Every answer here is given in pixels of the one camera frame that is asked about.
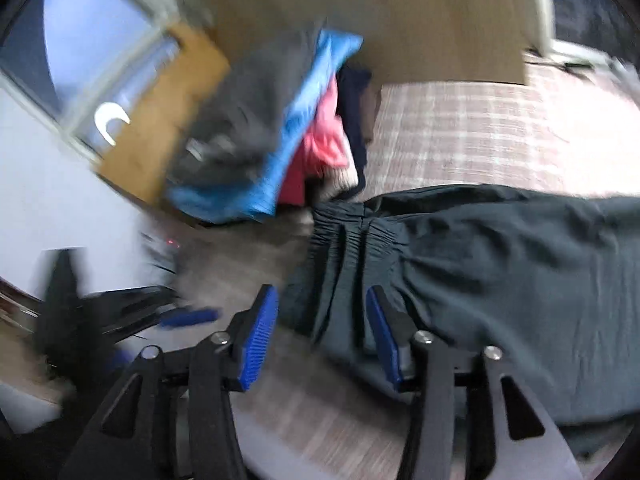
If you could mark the black pants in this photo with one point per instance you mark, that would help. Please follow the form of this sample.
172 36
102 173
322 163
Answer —
475 270

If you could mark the folded pink garment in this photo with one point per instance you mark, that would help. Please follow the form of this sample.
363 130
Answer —
320 145

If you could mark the folded navy garment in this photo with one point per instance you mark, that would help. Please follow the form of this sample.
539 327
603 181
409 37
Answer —
355 125

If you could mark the light wooden panel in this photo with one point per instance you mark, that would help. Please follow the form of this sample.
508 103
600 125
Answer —
425 20

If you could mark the folded grey garment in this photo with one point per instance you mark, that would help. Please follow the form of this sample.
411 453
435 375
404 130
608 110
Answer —
240 125

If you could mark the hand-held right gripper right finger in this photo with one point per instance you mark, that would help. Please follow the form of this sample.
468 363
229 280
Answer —
382 340

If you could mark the plaid mat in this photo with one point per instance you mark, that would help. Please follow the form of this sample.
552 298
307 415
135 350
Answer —
500 130

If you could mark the stack of folded clothes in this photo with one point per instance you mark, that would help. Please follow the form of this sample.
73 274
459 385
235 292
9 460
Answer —
280 160

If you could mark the folded beige garment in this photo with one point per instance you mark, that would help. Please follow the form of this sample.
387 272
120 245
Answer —
335 180

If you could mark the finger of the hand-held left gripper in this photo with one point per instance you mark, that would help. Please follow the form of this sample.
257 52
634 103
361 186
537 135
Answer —
192 317

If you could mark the pine wooden board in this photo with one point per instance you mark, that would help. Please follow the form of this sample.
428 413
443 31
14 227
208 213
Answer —
160 110

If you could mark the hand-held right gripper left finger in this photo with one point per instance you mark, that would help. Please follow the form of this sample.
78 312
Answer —
257 340

